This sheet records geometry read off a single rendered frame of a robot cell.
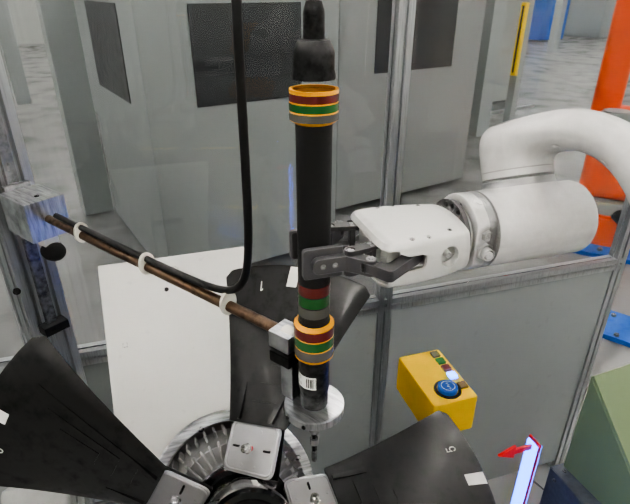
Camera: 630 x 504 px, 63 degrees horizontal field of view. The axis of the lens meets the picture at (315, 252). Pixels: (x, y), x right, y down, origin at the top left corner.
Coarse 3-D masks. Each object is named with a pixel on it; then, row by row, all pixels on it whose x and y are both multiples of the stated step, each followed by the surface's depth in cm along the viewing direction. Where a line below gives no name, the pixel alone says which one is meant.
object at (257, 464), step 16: (240, 432) 70; (256, 432) 69; (272, 432) 67; (240, 448) 69; (256, 448) 68; (272, 448) 66; (224, 464) 70; (240, 464) 68; (256, 464) 67; (272, 464) 65
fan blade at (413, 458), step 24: (408, 432) 79; (432, 432) 80; (456, 432) 80; (360, 456) 76; (384, 456) 76; (408, 456) 76; (432, 456) 76; (456, 456) 77; (336, 480) 71; (360, 480) 72; (384, 480) 72; (408, 480) 72; (432, 480) 73; (456, 480) 74
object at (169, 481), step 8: (168, 472) 63; (160, 480) 63; (168, 480) 63; (176, 480) 63; (184, 480) 63; (160, 488) 64; (168, 488) 64; (176, 488) 64; (184, 488) 64; (192, 488) 63; (200, 488) 63; (152, 496) 66; (160, 496) 65; (168, 496) 65; (184, 496) 65; (192, 496) 64; (200, 496) 64
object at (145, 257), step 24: (240, 0) 45; (240, 24) 46; (240, 48) 47; (240, 72) 48; (240, 96) 49; (240, 120) 50; (240, 144) 51; (144, 264) 72; (216, 288) 63; (240, 288) 60
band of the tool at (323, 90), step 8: (296, 88) 45; (304, 88) 46; (312, 88) 46; (320, 88) 46; (328, 88) 46; (336, 88) 44; (312, 96) 42; (296, 104) 43; (328, 104) 43; (336, 112) 44
